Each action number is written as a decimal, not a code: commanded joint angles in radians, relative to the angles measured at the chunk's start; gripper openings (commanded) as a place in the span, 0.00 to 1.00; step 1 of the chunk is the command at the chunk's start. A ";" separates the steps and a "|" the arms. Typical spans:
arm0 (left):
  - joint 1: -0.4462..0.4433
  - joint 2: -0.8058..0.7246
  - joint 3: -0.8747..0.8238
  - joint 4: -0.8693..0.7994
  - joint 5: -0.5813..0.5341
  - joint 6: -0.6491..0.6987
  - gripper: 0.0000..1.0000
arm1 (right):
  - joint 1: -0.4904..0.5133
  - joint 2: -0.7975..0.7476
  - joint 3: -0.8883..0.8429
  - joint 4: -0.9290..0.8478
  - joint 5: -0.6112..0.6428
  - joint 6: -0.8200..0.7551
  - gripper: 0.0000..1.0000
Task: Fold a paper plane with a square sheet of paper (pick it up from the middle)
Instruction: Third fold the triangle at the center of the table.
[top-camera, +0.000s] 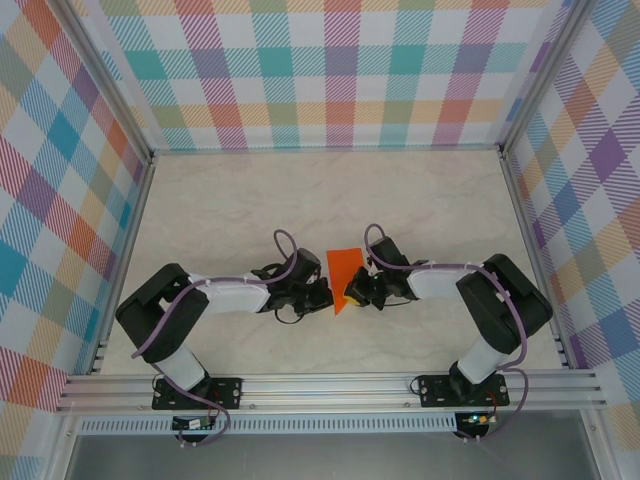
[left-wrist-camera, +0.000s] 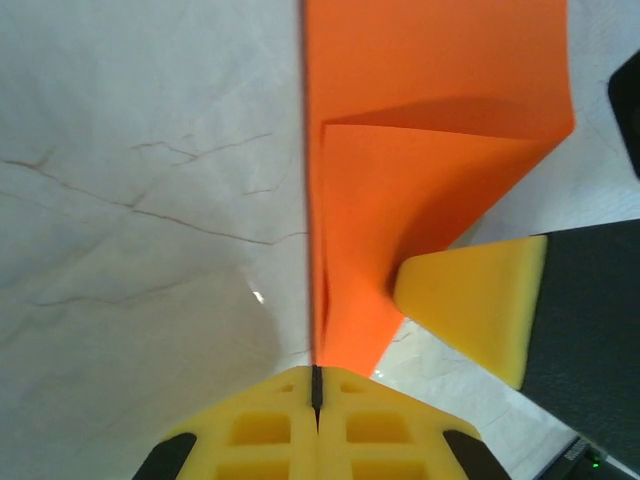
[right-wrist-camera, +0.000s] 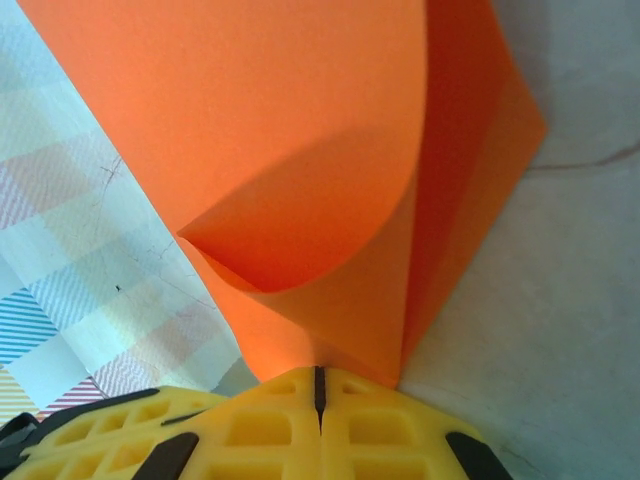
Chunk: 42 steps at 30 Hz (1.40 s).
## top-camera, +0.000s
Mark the orange square paper sheet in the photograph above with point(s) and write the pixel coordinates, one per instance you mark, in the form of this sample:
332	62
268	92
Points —
340	265

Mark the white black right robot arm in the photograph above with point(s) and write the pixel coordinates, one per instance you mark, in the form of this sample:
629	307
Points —
435	282

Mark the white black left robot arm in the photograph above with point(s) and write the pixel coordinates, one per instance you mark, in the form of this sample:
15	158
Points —
230	295

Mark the small green circuit board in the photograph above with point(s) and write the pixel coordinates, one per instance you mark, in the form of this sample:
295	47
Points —
192	424
475	419

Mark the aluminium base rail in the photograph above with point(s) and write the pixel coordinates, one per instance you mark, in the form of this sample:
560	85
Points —
325	390

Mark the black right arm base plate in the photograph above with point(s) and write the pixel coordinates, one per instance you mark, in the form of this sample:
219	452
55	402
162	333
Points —
432	391

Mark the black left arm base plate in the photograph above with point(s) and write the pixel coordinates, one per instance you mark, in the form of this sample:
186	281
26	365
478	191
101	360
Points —
227	392

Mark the aluminium frame rail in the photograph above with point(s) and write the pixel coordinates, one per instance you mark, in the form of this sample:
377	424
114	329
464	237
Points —
537	260
125	260
325	149

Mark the aluminium frame post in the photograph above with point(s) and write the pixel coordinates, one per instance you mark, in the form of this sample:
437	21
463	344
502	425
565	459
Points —
545	75
107	80

